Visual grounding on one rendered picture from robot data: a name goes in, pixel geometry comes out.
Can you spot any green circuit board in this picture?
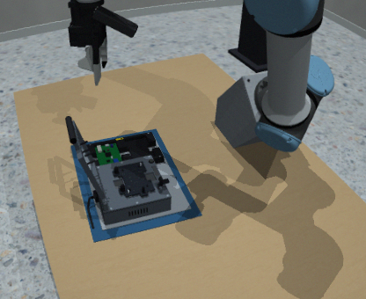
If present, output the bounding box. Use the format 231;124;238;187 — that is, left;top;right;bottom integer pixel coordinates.
94;143;122;165

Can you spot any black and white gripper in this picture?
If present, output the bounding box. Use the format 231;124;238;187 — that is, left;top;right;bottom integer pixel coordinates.
68;0;107;86

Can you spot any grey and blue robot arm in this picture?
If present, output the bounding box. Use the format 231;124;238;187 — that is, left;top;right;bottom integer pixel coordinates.
92;0;334;152

